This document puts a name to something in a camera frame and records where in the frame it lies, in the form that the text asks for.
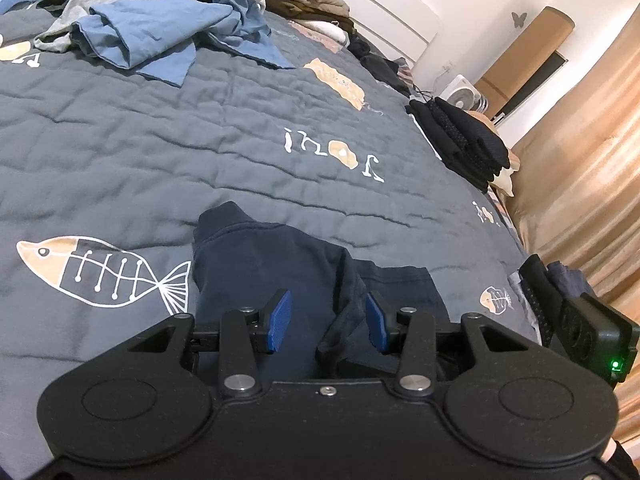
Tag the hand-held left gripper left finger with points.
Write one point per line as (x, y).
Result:
(279, 322)

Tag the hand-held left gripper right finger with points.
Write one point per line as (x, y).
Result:
(380, 322)

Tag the navy T-shirt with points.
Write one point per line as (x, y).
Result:
(250, 260)

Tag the person's right forearm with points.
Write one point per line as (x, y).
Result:
(627, 462)

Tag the stack of black folded clothes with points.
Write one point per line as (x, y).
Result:
(465, 145)

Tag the peach curtain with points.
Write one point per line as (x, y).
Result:
(575, 185)

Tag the grey fish print quilt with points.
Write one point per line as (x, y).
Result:
(150, 135)

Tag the white fan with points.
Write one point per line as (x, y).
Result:
(460, 92)

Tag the black garment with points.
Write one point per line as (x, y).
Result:
(385, 70)

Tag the white pillow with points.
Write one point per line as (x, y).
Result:
(325, 32)

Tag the white headboard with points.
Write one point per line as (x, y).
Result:
(390, 20)

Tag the light blue garment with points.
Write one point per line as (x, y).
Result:
(150, 30)

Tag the butterfly wall sticker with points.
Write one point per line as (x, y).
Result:
(518, 19)

